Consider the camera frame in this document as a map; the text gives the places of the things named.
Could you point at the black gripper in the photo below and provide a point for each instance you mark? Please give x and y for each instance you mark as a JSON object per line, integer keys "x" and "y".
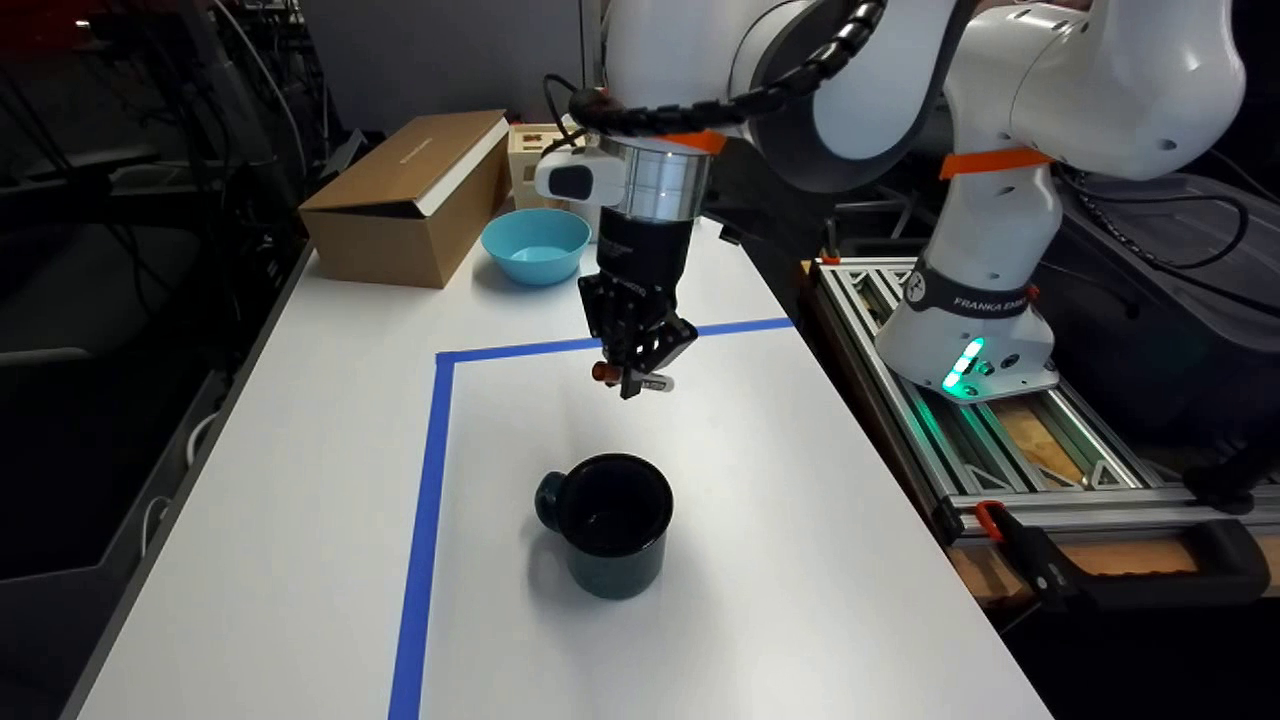
{"x": 645, "y": 255}

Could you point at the small brown object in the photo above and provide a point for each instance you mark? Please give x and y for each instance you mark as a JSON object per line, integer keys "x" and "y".
{"x": 648, "y": 386}

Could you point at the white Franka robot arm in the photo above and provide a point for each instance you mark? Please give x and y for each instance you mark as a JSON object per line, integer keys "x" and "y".
{"x": 1013, "y": 240}

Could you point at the light blue plastic bowl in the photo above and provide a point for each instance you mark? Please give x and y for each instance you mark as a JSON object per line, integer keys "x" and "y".
{"x": 534, "y": 250}

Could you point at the small beige box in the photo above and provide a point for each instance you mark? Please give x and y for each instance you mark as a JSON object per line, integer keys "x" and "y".
{"x": 534, "y": 144}

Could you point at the dark blue ceramic mug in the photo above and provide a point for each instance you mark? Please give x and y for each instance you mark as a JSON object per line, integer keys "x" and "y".
{"x": 604, "y": 532}

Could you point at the open cardboard box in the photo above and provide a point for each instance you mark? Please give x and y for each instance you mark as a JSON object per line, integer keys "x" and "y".
{"x": 403, "y": 201}

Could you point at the blue tape strip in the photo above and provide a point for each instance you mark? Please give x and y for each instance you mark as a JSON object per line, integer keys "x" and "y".
{"x": 424, "y": 532}

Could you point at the black fabric bag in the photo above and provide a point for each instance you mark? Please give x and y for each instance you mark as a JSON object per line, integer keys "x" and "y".
{"x": 1172, "y": 307}

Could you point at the black and orange clamp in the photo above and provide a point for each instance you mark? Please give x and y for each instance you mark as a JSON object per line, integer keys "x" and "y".
{"x": 1135, "y": 564}

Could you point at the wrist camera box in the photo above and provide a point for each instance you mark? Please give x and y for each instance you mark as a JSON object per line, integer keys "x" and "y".
{"x": 574, "y": 183}

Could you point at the aluminium rail robot base frame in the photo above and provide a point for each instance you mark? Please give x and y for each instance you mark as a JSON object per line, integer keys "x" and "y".
{"x": 854, "y": 300}

